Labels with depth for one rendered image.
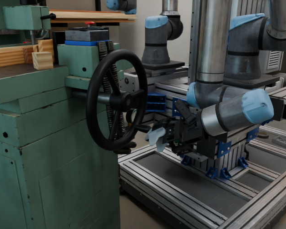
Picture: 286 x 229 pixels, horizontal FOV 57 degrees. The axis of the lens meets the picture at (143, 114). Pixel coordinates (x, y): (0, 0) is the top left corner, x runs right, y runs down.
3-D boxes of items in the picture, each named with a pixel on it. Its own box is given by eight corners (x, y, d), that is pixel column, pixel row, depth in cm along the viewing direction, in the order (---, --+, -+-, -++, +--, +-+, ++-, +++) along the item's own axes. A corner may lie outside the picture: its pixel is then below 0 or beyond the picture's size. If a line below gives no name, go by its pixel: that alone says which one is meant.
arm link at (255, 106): (278, 115, 63) (272, 122, 56) (234, 128, 69) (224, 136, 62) (265, 84, 63) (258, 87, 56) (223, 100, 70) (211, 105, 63)
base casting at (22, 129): (18, 149, 69) (12, 116, 66) (-85, 113, 96) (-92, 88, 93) (116, 104, 106) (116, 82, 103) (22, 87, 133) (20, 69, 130)
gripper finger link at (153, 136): (136, 147, 77) (161, 139, 71) (140, 131, 80) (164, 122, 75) (143, 152, 78) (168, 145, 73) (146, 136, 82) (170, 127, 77)
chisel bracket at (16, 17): (34, 35, 81) (30, 5, 78) (5, 34, 87) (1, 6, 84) (53, 34, 87) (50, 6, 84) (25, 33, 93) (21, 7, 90)
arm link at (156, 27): (140, 42, 137) (139, 15, 132) (154, 41, 147) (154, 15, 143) (159, 44, 130) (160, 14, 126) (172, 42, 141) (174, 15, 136)
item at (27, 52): (28, 63, 83) (26, 48, 81) (24, 63, 84) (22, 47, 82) (75, 56, 100) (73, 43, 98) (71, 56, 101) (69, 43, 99)
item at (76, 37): (91, 46, 74) (89, 25, 72) (62, 44, 79) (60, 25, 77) (117, 42, 85) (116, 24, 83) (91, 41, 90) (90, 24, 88)
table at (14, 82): (25, 112, 58) (20, 84, 56) (-49, 93, 72) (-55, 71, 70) (153, 69, 107) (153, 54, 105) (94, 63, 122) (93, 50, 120)
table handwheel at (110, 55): (78, 103, 57) (136, 27, 72) (17, 92, 66) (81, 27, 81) (120, 171, 77) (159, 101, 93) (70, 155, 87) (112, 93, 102)
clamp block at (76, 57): (92, 79, 76) (90, 47, 73) (58, 74, 82) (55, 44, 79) (121, 71, 88) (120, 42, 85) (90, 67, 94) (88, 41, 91)
